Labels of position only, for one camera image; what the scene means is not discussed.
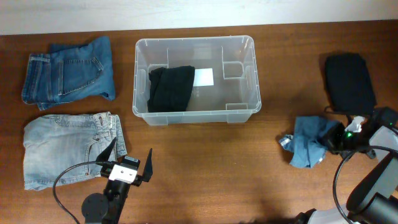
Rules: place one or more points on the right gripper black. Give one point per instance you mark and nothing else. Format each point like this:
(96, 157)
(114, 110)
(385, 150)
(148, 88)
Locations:
(330, 141)

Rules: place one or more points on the light blue folded jeans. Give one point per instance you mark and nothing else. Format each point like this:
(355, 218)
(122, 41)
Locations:
(55, 142)

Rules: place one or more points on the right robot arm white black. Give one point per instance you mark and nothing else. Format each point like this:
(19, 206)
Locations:
(371, 201)

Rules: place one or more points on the dark blue folded jeans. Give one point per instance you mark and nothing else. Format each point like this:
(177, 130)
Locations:
(68, 73)

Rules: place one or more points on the blue shirt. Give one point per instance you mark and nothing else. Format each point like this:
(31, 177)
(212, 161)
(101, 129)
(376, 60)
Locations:
(305, 143)

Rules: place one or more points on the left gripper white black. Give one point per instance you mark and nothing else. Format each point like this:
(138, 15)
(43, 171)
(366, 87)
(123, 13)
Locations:
(137, 179)

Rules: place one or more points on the clear plastic storage bin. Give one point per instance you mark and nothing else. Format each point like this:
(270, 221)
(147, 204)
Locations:
(233, 98)

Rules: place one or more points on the black garment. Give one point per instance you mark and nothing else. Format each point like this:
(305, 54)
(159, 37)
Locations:
(170, 89)
(349, 85)

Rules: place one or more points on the white label in bin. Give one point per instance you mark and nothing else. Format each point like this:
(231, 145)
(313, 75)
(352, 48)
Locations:
(203, 77)

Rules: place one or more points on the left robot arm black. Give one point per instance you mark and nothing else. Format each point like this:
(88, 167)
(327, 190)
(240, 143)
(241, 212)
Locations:
(106, 207)

